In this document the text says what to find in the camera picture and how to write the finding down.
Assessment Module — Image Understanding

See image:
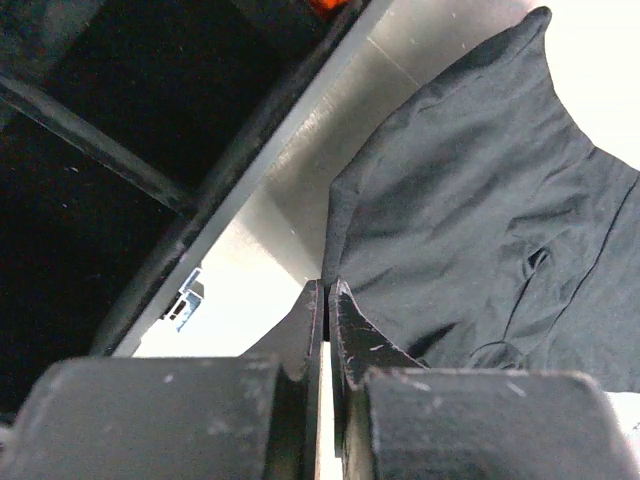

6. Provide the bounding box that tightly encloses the orange rolled underwear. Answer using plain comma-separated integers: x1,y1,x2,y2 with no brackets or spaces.
308,0,349,19

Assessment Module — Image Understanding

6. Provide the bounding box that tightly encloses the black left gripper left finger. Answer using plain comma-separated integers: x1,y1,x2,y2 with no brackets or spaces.
1,281,320,479

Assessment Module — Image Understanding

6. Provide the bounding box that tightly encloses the black underwear beige waistband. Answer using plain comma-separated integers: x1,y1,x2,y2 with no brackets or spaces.
322,6,639,392

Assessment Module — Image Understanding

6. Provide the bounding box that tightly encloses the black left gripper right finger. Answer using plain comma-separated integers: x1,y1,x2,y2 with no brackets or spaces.
327,281,639,479

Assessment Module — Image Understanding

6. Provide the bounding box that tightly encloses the black glass-lid storage box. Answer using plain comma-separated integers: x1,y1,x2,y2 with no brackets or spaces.
1,1,367,424

